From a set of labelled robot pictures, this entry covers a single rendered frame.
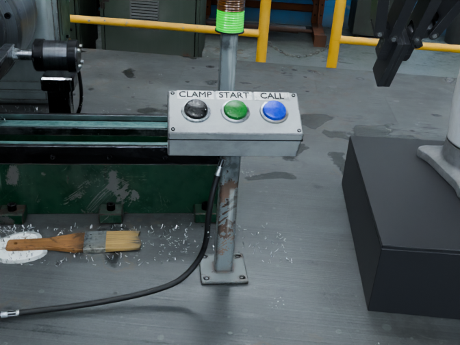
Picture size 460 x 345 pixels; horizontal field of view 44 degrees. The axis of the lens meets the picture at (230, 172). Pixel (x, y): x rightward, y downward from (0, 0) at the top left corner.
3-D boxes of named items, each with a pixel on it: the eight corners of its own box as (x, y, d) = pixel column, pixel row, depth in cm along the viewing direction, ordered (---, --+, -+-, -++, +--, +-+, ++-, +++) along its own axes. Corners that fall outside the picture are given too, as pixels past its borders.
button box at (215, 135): (167, 157, 74) (167, 131, 69) (166, 113, 77) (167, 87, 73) (296, 157, 76) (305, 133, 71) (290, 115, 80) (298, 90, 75)
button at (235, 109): (223, 125, 72) (224, 116, 71) (222, 107, 74) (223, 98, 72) (246, 126, 73) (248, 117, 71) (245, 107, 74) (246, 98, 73)
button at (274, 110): (262, 126, 73) (264, 117, 71) (260, 107, 74) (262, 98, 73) (285, 126, 73) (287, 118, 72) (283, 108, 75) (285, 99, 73)
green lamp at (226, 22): (216, 33, 120) (218, 12, 118) (214, 27, 125) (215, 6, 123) (244, 35, 121) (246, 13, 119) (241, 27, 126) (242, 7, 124)
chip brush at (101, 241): (3, 257, 86) (3, 252, 86) (9, 238, 90) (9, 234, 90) (141, 250, 90) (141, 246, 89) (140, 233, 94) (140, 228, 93)
